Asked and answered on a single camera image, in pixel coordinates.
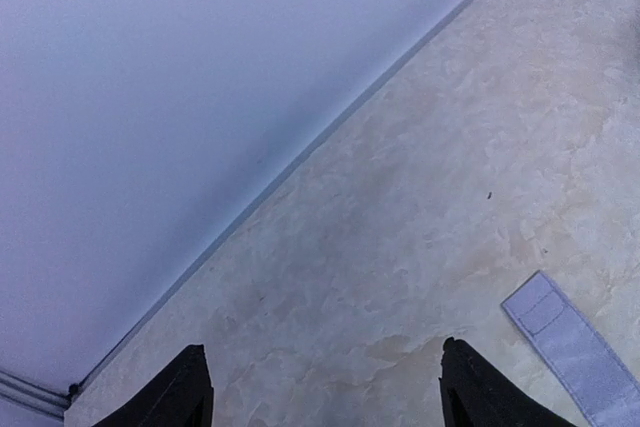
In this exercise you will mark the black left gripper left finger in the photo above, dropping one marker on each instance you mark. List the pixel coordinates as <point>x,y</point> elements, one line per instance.
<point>181,394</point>

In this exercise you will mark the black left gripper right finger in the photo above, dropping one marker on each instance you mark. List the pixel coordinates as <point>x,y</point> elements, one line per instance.
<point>475,393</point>

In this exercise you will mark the lavender folding umbrella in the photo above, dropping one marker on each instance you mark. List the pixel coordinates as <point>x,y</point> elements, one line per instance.
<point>600,384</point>

